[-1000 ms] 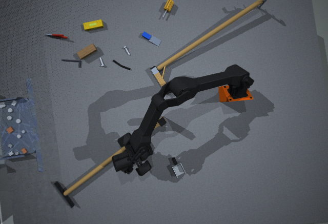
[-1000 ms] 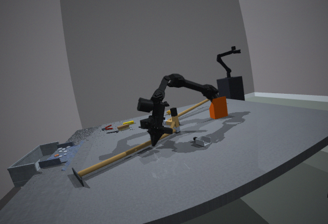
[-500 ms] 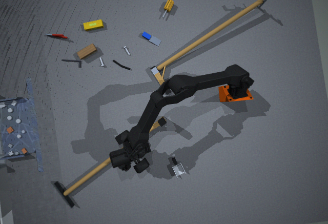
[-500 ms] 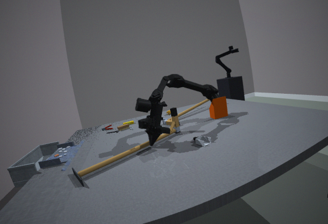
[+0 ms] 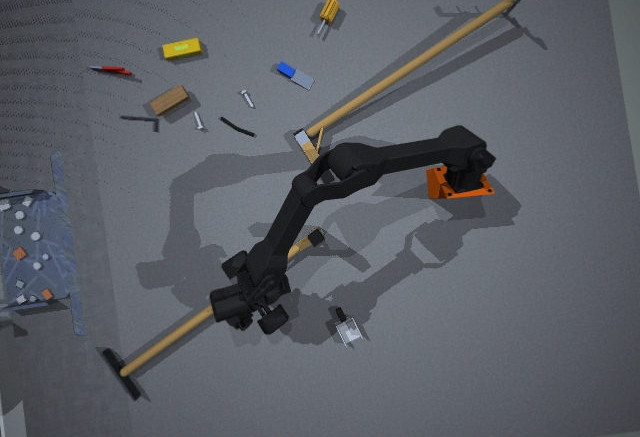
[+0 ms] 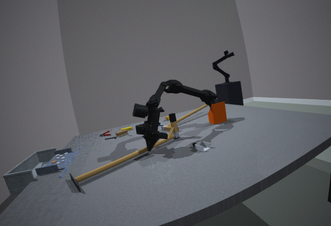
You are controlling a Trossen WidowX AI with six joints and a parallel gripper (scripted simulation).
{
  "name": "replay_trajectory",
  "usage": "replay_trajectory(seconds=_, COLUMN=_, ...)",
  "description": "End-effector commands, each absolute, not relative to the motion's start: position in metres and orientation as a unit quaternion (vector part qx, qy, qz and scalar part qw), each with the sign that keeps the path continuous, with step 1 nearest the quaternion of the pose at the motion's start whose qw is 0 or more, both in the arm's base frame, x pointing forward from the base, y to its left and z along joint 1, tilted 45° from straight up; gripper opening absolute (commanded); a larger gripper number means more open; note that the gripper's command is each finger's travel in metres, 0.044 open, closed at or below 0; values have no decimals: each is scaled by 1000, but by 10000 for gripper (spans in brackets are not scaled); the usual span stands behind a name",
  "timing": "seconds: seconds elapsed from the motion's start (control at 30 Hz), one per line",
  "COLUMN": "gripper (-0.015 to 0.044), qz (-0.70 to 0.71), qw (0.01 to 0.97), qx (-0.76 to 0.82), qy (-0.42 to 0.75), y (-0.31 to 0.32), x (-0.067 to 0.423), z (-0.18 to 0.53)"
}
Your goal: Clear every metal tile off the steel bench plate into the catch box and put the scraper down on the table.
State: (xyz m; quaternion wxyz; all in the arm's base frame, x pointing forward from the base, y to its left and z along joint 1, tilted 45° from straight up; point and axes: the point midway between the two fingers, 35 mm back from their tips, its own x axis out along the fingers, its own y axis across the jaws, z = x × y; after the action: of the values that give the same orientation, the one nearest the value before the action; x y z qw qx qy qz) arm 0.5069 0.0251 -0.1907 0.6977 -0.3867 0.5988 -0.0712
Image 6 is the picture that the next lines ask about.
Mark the long scraper with wooden handle and black blade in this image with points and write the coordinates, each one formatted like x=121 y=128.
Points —
x=173 y=134

